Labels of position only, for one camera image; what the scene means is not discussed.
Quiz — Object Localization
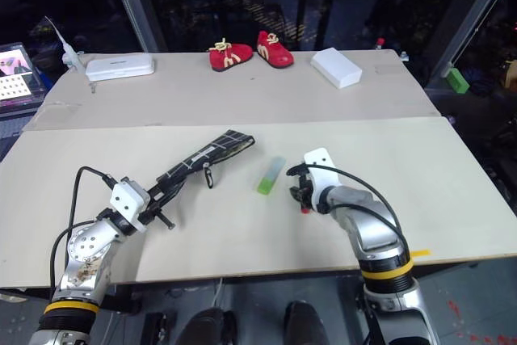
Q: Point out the white nozzle bottle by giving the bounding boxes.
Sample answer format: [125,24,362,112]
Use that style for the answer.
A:
[44,15,85,70]

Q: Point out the dark rounded shape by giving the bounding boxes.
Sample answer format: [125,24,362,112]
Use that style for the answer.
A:
[176,307,238,345]

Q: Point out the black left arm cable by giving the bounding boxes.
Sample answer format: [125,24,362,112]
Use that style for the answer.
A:
[48,166,120,293]

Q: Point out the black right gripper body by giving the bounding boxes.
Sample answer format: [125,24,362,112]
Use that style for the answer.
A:
[293,170,316,206]

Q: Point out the white rectangular box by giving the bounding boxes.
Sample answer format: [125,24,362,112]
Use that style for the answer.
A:
[309,47,364,90]

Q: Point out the green translucent tube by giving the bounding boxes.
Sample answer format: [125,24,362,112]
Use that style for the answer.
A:
[256,155,288,196]

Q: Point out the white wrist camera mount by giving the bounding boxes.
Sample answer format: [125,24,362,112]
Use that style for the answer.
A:
[110,178,151,234]
[303,147,341,212]

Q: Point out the green block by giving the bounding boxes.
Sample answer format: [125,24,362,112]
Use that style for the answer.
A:
[444,67,471,95]

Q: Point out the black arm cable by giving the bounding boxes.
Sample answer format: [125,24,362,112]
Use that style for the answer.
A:
[48,166,120,293]
[287,163,410,258]

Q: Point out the white flat case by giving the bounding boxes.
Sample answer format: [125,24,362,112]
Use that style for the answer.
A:
[84,53,156,82]

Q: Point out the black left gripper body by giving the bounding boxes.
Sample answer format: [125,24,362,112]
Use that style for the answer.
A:
[140,191,166,228]

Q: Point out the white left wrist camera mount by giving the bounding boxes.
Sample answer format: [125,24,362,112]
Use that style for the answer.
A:
[110,178,151,234]

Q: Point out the red shoe yellow laces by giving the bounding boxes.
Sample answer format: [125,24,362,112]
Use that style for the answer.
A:
[208,37,254,73]
[256,30,296,69]

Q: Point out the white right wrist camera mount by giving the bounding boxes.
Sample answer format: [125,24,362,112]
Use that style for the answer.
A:
[303,147,341,212]

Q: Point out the grey window frame post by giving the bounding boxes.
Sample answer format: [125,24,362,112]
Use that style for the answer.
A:
[104,0,169,54]
[422,0,517,88]

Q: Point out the black grid pouch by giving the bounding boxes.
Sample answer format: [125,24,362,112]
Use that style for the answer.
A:
[147,129,256,201]

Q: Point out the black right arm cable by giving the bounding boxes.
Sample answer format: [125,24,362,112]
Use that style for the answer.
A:
[287,163,410,258]

